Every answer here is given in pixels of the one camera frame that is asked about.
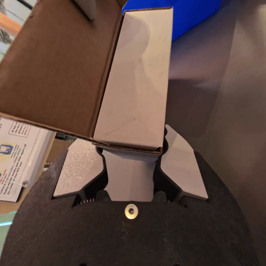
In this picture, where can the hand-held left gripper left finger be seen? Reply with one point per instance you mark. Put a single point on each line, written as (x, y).
(79, 170)

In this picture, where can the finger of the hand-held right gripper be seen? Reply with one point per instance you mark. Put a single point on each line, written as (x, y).
(87, 8)

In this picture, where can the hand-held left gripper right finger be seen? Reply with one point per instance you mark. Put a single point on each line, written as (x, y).
(182, 166)

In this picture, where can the white cardboard mailer box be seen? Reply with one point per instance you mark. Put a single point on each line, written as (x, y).
(135, 83)

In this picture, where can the blue plastic bin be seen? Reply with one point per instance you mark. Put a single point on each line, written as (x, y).
(187, 20)

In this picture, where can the printed instruction sheet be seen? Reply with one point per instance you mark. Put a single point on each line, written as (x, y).
(22, 162)

